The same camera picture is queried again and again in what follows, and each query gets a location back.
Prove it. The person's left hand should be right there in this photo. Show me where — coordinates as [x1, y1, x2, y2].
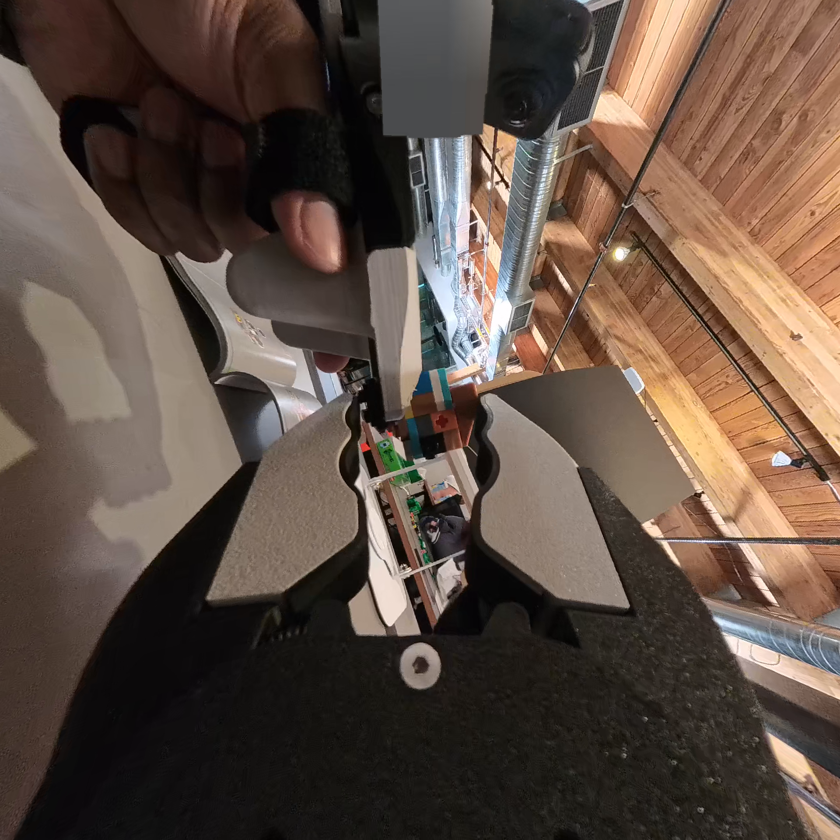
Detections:
[13, 0, 350, 375]

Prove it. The multicoloured toy brick model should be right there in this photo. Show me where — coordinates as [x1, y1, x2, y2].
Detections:
[387, 367, 480, 462]

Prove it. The grey instruction booklet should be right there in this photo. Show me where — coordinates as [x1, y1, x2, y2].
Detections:
[167, 252, 326, 463]

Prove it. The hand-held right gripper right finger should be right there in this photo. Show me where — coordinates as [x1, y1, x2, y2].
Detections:
[471, 392, 632, 614]

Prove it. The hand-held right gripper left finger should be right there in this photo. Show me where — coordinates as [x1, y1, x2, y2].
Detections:
[205, 394, 368, 608]

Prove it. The green box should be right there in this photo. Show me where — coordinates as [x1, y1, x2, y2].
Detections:
[374, 440, 422, 485]

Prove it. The ribbed silver vented duct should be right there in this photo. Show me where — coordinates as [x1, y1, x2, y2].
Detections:
[489, 0, 631, 371]

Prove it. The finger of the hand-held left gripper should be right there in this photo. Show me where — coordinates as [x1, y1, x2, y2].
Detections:
[366, 246, 422, 422]

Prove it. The silver air duct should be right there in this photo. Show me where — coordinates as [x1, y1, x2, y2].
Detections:
[705, 596, 840, 677]

